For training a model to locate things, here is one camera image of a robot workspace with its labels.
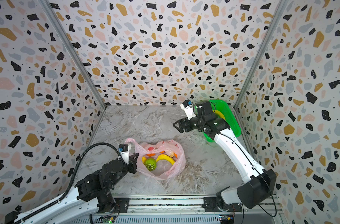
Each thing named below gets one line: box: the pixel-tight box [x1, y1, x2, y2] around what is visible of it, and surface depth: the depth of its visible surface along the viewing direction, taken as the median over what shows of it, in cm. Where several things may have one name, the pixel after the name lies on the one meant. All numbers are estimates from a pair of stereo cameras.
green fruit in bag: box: [143, 157, 157, 172], surface depth 83 cm
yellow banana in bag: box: [155, 154, 176, 166], surface depth 92 cm
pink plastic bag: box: [124, 138, 186, 181], surface depth 80 cm
